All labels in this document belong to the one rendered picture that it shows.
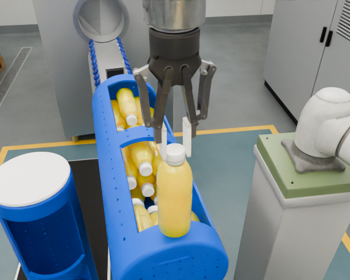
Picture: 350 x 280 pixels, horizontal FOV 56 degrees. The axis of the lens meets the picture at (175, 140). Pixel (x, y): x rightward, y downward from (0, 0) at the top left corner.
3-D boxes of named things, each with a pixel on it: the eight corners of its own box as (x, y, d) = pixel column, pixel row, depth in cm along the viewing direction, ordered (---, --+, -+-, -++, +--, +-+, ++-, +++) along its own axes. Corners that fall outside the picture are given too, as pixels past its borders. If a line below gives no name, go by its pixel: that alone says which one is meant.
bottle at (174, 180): (183, 209, 77) (185, 143, 66) (195, 232, 71) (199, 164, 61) (154, 217, 75) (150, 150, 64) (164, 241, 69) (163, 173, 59)
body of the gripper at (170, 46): (194, 16, 52) (193, 71, 57) (140, 20, 50) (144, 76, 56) (210, 29, 46) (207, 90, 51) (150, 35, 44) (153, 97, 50)
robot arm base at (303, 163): (319, 133, 135) (323, 121, 132) (346, 171, 118) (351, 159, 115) (276, 135, 134) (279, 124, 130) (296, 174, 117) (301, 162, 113)
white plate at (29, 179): (-27, 177, 117) (-26, 180, 118) (10, 219, 102) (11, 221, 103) (44, 142, 133) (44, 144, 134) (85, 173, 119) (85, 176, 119)
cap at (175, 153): (180, 150, 65) (180, 142, 63) (188, 161, 62) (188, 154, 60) (161, 154, 63) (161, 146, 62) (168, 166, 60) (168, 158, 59)
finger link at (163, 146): (166, 128, 56) (162, 129, 56) (166, 161, 60) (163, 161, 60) (163, 119, 59) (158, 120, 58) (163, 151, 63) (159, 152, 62)
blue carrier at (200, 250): (158, 124, 159) (154, 69, 142) (225, 296, 91) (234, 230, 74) (97, 134, 154) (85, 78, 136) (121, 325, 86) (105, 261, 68)
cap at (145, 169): (143, 173, 104) (144, 177, 103) (136, 166, 102) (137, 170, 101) (153, 167, 104) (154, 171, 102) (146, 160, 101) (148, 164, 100)
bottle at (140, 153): (133, 144, 120) (141, 179, 105) (121, 132, 115) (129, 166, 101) (149, 134, 119) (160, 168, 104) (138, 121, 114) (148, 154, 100)
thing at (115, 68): (125, 90, 192) (123, 65, 182) (126, 93, 189) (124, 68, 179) (108, 92, 190) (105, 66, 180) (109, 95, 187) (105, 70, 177)
